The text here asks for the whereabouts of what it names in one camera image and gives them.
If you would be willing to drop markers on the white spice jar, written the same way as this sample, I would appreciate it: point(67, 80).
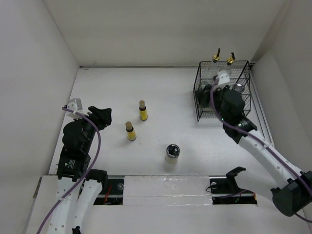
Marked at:
point(172, 153)

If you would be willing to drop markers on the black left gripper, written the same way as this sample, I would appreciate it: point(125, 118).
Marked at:
point(102, 116)

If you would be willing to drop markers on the yellow label bottle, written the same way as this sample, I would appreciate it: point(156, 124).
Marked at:
point(143, 111)
point(130, 131)

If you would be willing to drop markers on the black wire basket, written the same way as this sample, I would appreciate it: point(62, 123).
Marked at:
point(240, 74)

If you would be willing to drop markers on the yellow label bottle near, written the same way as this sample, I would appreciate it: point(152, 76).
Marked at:
point(130, 131)

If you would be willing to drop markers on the glass bottle dark contents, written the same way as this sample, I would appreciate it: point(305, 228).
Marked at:
point(227, 67)

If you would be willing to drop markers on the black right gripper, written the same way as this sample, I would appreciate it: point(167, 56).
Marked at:
point(203, 95)

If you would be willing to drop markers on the spice jar foil lid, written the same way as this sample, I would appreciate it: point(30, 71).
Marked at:
point(238, 88)

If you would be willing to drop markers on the glass bottle gold pourer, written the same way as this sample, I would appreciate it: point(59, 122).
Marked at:
point(213, 67)

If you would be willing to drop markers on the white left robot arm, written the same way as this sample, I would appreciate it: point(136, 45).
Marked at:
point(78, 183)

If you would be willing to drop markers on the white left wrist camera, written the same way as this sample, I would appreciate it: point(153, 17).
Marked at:
point(74, 105)

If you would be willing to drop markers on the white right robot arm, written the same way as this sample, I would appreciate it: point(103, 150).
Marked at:
point(292, 190)

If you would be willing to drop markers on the metal base rail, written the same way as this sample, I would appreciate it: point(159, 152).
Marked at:
point(173, 190)

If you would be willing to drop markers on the yellow label bottle far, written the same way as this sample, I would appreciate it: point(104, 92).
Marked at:
point(143, 111)

